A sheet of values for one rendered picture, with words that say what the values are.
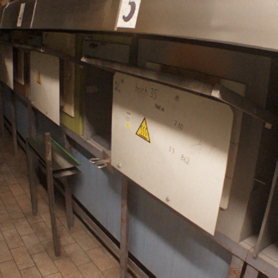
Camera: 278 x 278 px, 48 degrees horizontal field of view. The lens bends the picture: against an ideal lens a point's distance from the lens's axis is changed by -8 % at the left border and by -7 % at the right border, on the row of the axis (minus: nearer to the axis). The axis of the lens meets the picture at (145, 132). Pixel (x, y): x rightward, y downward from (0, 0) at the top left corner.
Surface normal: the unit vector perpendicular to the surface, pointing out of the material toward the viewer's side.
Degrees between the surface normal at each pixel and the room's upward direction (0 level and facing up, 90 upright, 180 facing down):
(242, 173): 90
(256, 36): 79
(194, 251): 90
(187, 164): 90
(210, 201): 90
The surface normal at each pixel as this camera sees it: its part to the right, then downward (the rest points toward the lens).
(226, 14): -0.79, -0.04
